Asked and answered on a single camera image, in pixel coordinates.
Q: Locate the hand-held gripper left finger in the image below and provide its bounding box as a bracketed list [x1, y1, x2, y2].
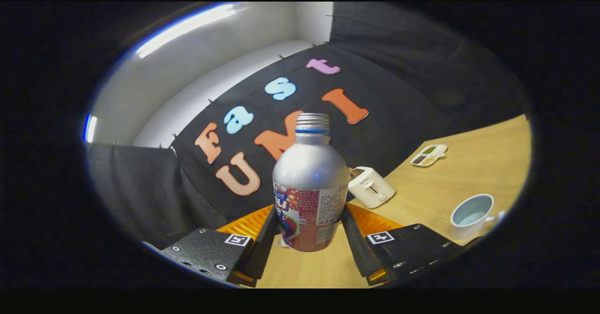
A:
[162, 204, 278, 288]

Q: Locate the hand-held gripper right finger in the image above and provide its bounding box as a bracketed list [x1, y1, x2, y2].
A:
[341, 203, 465, 286]

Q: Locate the silver bottle with pink label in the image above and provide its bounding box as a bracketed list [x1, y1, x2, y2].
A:
[272, 113, 350, 252]

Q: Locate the white cup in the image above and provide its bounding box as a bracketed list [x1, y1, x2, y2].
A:
[450, 193, 506, 240]

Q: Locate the white toaster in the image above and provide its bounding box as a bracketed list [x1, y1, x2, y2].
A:
[348, 166, 396, 209]

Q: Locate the white divided condiment tray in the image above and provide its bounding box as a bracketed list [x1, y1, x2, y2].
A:
[411, 144, 448, 167]

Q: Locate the wooden table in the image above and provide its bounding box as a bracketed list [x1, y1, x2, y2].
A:
[255, 114, 533, 289]

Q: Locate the black backdrop cloth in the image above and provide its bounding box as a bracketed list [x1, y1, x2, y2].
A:
[87, 2, 528, 251]

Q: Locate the ceiling light strip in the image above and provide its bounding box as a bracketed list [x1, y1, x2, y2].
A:
[83, 114, 98, 143]
[136, 3, 236, 60]

